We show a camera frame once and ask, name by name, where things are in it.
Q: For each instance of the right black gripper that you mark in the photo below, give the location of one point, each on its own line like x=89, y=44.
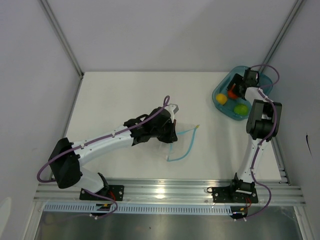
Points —
x=236, y=79

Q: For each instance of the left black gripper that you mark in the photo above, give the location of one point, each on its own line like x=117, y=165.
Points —
x=171, y=136

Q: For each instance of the clear zip top bag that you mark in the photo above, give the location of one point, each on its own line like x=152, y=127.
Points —
x=176, y=151

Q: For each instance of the orange toy pumpkin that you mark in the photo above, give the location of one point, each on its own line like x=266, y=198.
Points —
x=232, y=93

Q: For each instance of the yellow toy squash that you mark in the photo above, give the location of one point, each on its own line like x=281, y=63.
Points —
x=221, y=98

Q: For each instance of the light green toy fruit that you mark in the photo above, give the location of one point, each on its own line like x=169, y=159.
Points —
x=241, y=109

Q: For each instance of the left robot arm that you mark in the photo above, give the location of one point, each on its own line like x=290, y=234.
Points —
x=68, y=158

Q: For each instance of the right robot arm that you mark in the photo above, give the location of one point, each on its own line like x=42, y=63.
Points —
x=262, y=125

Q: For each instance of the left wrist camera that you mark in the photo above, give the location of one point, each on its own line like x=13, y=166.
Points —
x=172, y=109

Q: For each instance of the aluminium mounting rail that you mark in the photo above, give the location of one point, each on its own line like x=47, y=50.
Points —
x=174, y=192

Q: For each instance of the right frame post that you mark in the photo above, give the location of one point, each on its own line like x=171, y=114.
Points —
x=281, y=34

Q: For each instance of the frame post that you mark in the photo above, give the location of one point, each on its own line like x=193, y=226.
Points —
x=55, y=25
x=281, y=34

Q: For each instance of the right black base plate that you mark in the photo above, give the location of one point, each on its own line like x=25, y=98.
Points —
x=227, y=195

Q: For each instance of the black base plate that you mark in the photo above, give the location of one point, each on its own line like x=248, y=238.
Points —
x=115, y=192
x=227, y=195

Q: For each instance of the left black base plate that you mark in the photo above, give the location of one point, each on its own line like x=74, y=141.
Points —
x=115, y=192

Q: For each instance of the slotted cable duct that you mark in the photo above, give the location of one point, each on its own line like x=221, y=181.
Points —
x=130, y=208

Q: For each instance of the left frame post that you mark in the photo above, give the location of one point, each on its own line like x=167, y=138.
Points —
x=55, y=25

